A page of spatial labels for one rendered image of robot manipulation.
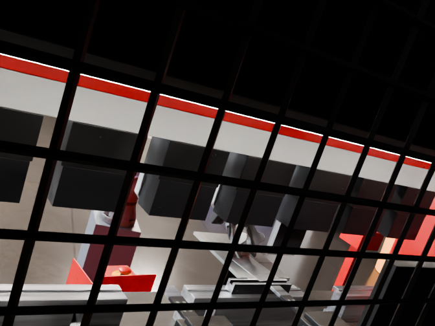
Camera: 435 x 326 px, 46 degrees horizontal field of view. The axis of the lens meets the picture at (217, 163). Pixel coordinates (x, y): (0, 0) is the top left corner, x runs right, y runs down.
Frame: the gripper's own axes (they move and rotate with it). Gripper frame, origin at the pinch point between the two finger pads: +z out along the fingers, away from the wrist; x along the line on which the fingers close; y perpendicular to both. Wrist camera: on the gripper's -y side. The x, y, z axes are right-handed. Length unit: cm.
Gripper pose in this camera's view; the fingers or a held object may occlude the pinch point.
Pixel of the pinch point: (244, 253)
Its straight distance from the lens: 147.3
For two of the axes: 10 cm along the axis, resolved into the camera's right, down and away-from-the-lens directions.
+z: 1.6, 9.5, -2.8
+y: 6.8, -3.1, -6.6
